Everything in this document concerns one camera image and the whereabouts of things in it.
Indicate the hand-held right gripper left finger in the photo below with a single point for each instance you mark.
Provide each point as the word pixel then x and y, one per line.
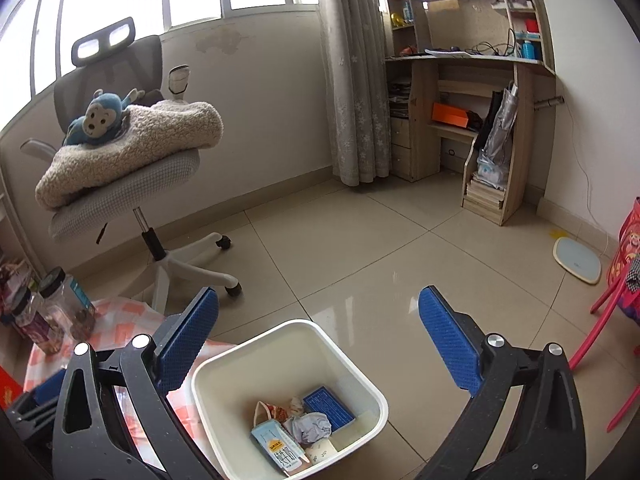
pixel 187 345

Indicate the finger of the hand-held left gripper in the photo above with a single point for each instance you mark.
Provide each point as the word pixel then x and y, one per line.
pixel 47 387

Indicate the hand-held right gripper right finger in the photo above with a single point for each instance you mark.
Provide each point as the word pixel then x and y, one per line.
pixel 447 345

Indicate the white trash bin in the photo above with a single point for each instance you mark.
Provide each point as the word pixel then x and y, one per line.
pixel 280 355

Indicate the red snack bag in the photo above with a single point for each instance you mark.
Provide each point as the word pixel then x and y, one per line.
pixel 272 410

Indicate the small white tissue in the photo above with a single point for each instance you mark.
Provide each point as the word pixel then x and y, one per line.
pixel 296 404

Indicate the dark blue box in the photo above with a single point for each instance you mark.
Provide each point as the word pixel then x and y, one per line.
pixel 327 405

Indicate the light blue milk carton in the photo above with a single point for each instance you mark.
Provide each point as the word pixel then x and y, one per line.
pixel 277 447

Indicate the grey paper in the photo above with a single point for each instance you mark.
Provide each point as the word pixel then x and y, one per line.
pixel 310 427

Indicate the red gift box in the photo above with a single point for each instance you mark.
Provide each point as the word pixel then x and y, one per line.
pixel 7 390

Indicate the purple label nut jar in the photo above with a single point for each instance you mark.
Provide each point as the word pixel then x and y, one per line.
pixel 35 330

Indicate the orange white checkered tablecloth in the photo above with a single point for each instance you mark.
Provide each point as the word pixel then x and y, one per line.
pixel 125 315

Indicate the clear plastic nut jar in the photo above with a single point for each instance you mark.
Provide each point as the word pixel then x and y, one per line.
pixel 70 315

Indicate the pink chair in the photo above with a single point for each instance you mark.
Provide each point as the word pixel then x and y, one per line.
pixel 582 342

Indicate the bathroom scale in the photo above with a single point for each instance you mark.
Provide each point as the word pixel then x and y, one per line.
pixel 577 260

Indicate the stack of books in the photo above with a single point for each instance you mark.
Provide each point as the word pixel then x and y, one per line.
pixel 484 192

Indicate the grey office chair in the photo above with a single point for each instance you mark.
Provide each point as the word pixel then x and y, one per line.
pixel 125 180

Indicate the colourful backpack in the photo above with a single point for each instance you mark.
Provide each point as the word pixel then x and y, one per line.
pixel 627 260

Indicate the beige fleece blanket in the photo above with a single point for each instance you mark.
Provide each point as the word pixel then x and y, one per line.
pixel 150 135

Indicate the silver grey bag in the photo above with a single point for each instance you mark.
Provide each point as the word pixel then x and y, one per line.
pixel 497 130

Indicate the orange box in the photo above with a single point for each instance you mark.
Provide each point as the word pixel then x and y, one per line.
pixel 450 116

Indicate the wooden desk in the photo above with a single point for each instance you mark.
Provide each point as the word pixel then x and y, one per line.
pixel 425 110

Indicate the blue monkey plush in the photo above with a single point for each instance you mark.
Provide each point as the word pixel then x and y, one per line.
pixel 100 115

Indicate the beige curtain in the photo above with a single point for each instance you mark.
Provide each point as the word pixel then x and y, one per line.
pixel 355 85

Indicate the blue bottle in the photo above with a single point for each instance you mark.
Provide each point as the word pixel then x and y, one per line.
pixel 528 50

